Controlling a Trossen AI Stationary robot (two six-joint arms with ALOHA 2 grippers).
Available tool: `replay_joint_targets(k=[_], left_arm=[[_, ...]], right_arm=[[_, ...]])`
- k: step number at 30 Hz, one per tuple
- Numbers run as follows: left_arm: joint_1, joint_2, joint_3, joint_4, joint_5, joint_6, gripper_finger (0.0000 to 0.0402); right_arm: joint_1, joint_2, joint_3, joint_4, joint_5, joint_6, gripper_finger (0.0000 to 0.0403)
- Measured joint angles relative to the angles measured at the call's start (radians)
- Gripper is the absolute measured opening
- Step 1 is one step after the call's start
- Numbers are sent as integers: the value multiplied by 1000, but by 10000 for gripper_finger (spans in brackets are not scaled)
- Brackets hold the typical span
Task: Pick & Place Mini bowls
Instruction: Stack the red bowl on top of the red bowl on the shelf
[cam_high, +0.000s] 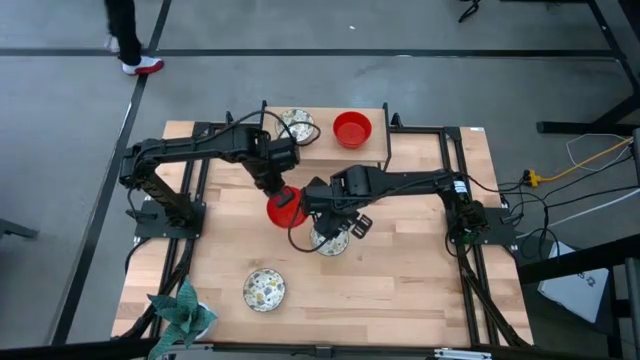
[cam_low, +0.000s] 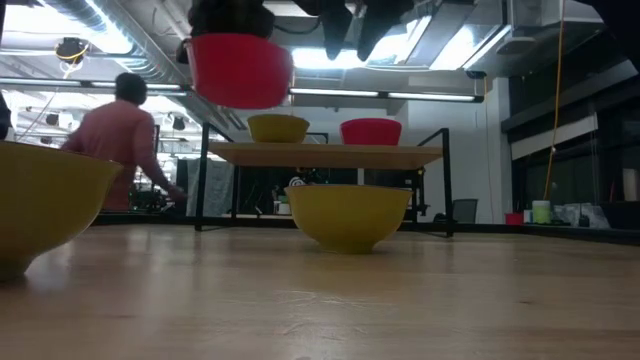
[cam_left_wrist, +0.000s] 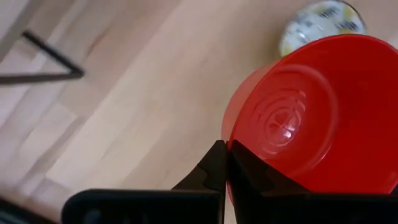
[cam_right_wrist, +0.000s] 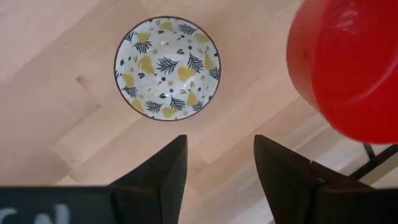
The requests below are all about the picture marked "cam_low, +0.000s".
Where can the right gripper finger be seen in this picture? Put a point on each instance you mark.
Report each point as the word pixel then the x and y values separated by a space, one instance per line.
pixel 380 22
pixel 336 25

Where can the red plastic mini bowl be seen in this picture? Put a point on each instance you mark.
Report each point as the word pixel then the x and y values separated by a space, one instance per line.
pixel 240 72
pixel 371 134
pixel 371 120

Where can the yellow bowl with speckled inside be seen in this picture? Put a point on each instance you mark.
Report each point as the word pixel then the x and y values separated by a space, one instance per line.
pixel 45 200
pixel 277 129
pixel 347 217

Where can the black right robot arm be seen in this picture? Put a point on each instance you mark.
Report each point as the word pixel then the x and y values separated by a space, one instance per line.
pixel 620 25

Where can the long ceiling light bar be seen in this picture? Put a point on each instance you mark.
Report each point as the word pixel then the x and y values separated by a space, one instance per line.
pixel 430 95

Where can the person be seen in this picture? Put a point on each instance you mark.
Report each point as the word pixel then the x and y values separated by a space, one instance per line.
pixel 120 145
pixel 296 181

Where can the black round ceiling device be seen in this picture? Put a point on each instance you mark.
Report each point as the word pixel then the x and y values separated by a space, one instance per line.
pixel 71 50

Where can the wooden shelf with black legs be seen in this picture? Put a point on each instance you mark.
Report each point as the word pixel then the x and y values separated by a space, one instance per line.
pixel 325 155

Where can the grey cloth cover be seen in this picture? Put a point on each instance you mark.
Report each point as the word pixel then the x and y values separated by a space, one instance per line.
pixel 217 187

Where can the red box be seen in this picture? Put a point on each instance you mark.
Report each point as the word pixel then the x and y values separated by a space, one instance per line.
pixel 514 218

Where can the light green cup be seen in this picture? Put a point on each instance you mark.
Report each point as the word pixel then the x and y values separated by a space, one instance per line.
pixel 541 212

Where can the clear plastic pile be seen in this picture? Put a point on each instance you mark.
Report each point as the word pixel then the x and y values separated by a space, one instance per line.
pixel 570 214

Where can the white cylinder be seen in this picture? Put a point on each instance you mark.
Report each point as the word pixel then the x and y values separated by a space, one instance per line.
pixel 631 185

